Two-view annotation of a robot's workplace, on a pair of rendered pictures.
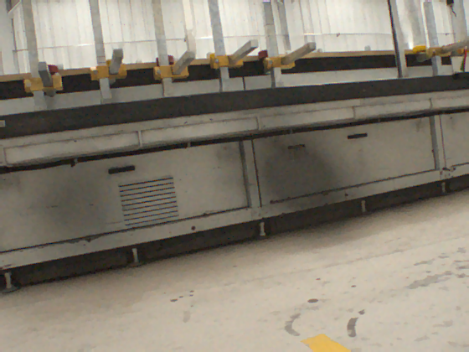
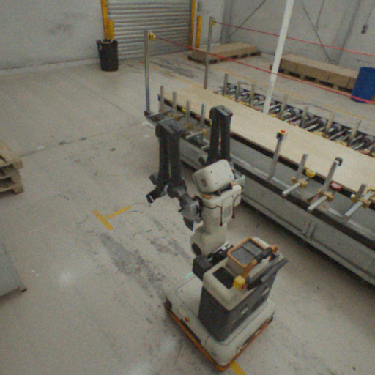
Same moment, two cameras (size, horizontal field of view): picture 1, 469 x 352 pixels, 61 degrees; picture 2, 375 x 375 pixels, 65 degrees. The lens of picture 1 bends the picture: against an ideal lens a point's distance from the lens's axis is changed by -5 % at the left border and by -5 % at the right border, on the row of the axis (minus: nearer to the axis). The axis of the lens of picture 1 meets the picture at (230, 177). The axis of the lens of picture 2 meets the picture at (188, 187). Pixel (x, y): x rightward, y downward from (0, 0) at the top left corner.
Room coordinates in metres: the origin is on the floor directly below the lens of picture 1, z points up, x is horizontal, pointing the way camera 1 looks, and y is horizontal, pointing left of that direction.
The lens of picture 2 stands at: (0.43, -2.81, 2.31)
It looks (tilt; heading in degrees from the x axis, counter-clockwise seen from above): 37 degrees down; 66
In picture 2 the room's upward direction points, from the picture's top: 4 degrees clockwise
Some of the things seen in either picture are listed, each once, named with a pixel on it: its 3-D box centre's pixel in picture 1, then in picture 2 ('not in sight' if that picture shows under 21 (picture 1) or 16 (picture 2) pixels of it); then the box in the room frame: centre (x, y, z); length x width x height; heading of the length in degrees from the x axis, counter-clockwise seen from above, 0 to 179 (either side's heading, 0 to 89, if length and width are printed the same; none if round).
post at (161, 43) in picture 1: (162, 55); (187, 119); (1.72, 0.20, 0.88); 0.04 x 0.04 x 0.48; 20
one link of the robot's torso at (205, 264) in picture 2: not in sight; (205, 254); (1.15, -1.60, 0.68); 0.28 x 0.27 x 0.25; 20
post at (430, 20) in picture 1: (433, 42); (298, 176); (2.22, -1.21, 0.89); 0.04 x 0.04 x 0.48; 20
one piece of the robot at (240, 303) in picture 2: not in sight; (236, 281); (1.29, -1.82, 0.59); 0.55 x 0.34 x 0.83; 20
